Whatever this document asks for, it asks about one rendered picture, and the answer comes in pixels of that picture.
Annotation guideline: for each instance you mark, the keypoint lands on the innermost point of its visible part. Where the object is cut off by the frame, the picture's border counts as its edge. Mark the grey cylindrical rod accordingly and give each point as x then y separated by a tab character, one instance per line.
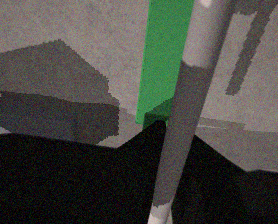
207	30

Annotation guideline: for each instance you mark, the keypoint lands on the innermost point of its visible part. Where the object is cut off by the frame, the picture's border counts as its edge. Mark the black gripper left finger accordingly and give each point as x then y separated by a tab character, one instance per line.
86	180

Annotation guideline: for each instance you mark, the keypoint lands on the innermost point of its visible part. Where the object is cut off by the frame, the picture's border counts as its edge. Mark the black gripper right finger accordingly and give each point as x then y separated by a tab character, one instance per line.
213	190

